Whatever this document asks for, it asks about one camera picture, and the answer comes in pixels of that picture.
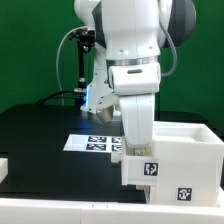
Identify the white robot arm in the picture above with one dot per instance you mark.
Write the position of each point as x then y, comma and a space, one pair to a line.
128, 36

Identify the white front rail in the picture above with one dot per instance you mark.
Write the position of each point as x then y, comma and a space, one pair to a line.
17, 211

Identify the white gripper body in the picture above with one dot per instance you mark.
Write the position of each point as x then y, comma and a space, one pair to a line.
134, 89

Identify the white left rail piece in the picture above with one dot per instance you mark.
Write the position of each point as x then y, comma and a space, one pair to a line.
3, 168

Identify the small white drawer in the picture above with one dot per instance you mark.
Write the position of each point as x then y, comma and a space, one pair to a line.
136, 170

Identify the large white drawer housing box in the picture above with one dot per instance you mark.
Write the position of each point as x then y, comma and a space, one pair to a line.
185, 166

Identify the white marker sheet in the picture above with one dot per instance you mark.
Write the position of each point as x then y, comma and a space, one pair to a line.
93, 143

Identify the black camera on stand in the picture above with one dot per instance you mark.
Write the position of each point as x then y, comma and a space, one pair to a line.
85, 42

